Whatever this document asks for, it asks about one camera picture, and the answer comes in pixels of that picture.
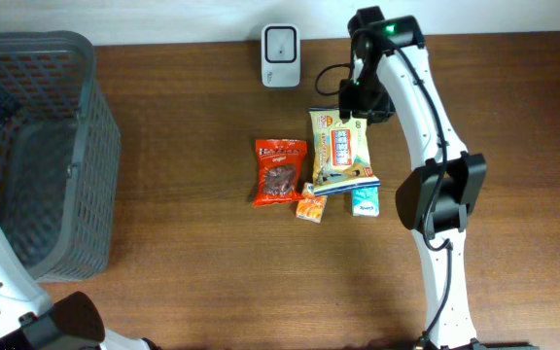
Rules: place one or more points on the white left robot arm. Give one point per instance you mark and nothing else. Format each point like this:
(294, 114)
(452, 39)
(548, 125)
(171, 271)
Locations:
(29, 319)

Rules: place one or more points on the green Kleenex tissue pack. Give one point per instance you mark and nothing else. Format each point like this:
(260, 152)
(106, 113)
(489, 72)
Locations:
(365, 202)

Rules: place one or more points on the grey plastic basket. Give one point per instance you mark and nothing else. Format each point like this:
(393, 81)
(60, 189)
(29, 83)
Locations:
(59, 156)

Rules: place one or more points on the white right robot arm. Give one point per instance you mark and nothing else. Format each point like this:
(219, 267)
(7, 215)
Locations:
(390, 74)

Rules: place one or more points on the red snack bag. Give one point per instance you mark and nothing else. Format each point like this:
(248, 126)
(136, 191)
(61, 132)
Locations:
(280, 162)

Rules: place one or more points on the orange Kleenex tissue pack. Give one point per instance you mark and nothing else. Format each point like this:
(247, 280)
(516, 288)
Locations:
(311, 207)

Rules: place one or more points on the white barcode scanner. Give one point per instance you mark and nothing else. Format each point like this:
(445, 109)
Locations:
(280, 54)

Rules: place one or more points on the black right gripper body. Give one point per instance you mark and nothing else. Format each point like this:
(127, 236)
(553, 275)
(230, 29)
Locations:
(365, 113)

